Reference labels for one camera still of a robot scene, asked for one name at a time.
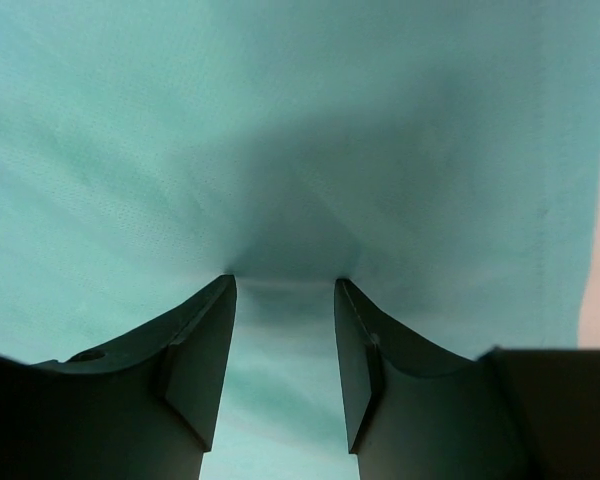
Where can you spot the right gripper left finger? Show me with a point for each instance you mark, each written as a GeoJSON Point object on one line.
{"type": "Point", "coordinates": [143, 405]}

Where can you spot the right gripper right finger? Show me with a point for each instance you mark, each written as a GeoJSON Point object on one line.
{"type": "Point", "coordinates": [414, 410]}

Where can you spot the teal t shirt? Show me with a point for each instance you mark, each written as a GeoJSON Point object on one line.
{"type": "Point", "coordinates": [443, 155]}

